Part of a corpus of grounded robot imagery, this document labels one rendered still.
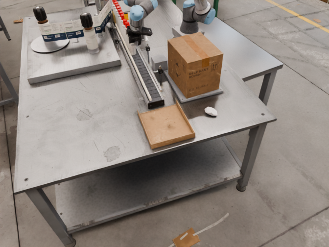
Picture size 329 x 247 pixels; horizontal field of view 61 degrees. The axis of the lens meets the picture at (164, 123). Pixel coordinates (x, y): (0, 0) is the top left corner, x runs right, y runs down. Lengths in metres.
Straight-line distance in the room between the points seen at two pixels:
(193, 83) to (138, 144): 0.51
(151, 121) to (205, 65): 0.46
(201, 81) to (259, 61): 0.64
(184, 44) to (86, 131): 0.81
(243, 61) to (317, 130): 1.20
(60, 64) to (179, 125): 1.05
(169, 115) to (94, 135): 0.46
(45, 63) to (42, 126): 0.62
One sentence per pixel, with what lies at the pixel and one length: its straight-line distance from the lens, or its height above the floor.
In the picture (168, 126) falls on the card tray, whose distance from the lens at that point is 1.66.
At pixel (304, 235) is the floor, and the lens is 2.39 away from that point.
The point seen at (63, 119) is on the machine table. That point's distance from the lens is 1.84.
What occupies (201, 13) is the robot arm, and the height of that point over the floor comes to 1.14.
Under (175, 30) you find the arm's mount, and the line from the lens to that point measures 2.41.
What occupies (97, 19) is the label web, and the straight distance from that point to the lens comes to 2.45.
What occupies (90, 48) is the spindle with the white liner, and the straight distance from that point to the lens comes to 2.28.
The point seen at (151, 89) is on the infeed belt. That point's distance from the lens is 1.85.
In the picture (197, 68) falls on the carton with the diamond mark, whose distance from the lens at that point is 1.71.
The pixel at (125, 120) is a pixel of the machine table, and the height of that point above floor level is 0.83.
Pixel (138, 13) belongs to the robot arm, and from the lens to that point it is 1.66.
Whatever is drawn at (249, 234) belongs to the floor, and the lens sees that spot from 2.27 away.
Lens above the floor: 2.03
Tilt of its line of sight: 45 degrees down
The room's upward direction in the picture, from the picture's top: 3 degrees counter-clockwise
